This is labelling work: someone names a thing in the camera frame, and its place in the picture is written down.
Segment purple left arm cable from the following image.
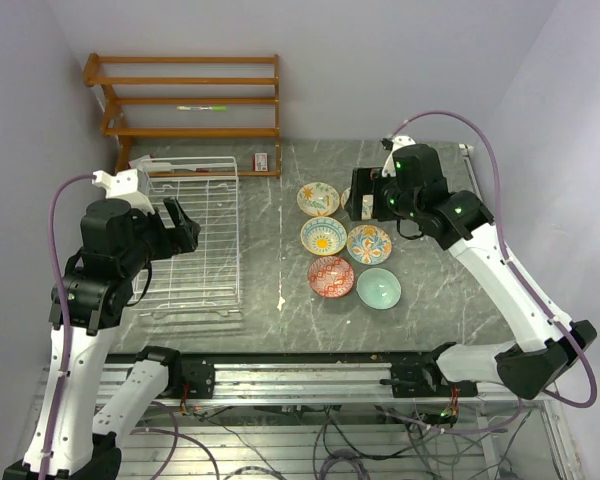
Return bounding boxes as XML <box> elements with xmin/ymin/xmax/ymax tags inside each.
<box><xmin>37</xmin><ymin>172</ymin><xmax>101</xmax><ymax>480</ymax></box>

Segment white red spatula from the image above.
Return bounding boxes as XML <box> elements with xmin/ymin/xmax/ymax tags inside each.
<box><xmin>129</xmin><ymin>155</ymin><xmax>217</xmax><ymax>174</ymax></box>

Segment aluminium rail frame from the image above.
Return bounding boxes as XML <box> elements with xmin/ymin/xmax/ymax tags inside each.
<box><xmin>96</xmin><ymin>352</ymin><xmax>584</xmax><ymax>479</ymax></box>

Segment small red white box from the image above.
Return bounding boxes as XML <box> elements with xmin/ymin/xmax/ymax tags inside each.
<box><xmin>252</xmin><ymin>152</ymin><xmax>269</xmax><ymax>173</ymax></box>

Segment wooden shelf rack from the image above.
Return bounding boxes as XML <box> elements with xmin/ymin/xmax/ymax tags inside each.
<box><xmin>82</xmin><ymin>52</ymin><xmax>282</xmax><ymax>178</ymax></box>

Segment orange blue floral bowl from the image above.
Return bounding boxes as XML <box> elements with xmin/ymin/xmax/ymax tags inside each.
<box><xmin>347</xmin><ymin>225</ymin><xmax>392</xmax><ymax>265</ymax></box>

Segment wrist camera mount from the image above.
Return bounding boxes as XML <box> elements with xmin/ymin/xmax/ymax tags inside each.
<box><xmin>92</xmin><ymin>169</ymin><xmax>155</xmax><ymax>214</ymax></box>
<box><xmin>381</xmin><ymin>135</ymin><xmax>416</xmax><ymax>178</ymax></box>

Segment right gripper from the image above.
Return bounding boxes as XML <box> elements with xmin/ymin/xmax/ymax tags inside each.
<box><xmin>345</xmin><ymin>166</ymin><xmax>421</xmax><ymax>222</ymax></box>

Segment yellow sun pattern bowl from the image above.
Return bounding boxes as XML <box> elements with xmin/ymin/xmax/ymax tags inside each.
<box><xmin>300</xmin><ymin>216</ymin><xmax>348</xmax><ymax>256</ymax></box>

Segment red blue zigzag bowl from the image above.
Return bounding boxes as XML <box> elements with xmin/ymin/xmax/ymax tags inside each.
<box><xmin>307</xmin><ymin>256</ymin><xmax>355</xmax><ymax>298</ymax></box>

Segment yellow star floral bowl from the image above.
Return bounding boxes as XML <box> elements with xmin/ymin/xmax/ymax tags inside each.
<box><xmin>296</xmin><ymin>182</ymin><xmax>340</xmax><ymax>217</ymax></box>

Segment pale green celadon bowl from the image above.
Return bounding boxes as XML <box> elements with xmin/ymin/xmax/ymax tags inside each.
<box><xmin>356</xmin><ymin>268</ymin><xmax>402</xmax><ymax>310</ymax></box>

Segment green white pen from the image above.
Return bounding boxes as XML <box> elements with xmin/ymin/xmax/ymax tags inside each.
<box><xmin>176</xmin><ymin>105</ymin><xmax>228</xmax><ymax>112</ymax></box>

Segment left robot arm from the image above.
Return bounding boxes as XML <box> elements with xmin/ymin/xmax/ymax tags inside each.
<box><xmin>3</xmin><ymin>197</ymin><xmax>200</xmax><ymax>479</ymax></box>

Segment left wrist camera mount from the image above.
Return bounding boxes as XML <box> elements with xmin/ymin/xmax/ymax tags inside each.
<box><xmin>92</xmin><ymin>169</ymin><xmax>155</xmax><ymax>214</ymax></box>

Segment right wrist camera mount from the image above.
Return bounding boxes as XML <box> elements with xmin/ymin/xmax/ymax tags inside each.
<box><xmin>381</xmin><ymin>135</ymin><xmax>416</xmax><ymax>178</ymax></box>

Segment white wire dish rack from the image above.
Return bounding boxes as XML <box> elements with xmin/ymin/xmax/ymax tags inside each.
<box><xmin>131</xmin><ymin>156</ymin><xmax>241</xmax><ymax>318</ymax></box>

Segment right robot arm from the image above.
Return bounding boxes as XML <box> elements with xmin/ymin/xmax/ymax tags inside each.
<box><xmin>345</xmin><ymin>143</ymin><xmax>597</xmax><ymax>400</ymax></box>

